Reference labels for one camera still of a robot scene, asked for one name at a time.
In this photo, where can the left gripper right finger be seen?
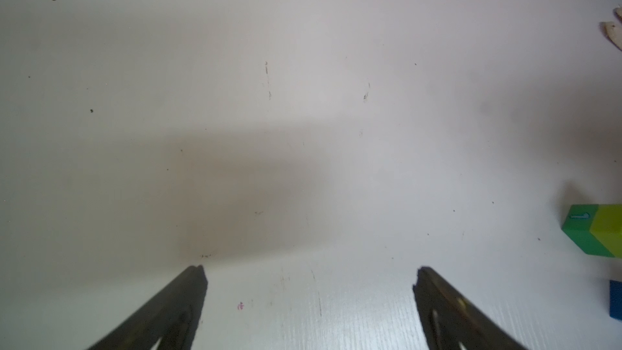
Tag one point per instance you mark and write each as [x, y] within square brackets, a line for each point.
[451, 321]

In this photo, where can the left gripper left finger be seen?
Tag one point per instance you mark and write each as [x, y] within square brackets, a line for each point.
[169, 320]

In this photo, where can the dark green lego brick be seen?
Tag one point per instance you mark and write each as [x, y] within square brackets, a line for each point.
[577, 226]

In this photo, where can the dark blue lego brick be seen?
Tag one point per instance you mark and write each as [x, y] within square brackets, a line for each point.
[615, 299]

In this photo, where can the lime green lego brick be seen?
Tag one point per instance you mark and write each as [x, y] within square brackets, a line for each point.
[606, 228]

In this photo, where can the white work glove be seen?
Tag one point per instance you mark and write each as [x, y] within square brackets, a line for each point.
[612, 30]

